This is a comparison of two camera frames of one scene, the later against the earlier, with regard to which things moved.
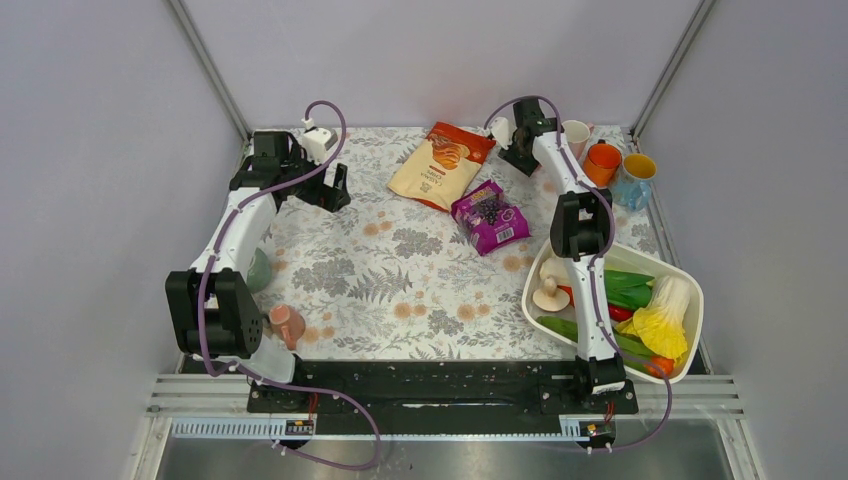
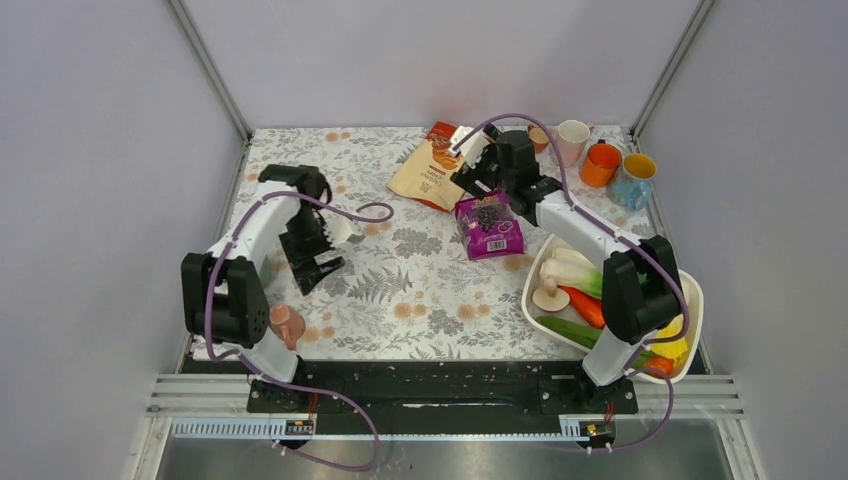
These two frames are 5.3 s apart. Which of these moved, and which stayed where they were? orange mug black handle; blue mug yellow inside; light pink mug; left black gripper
Moved: left black gripper
Stayed: orange mug black handle; blue mug yellow inside; light pink mug
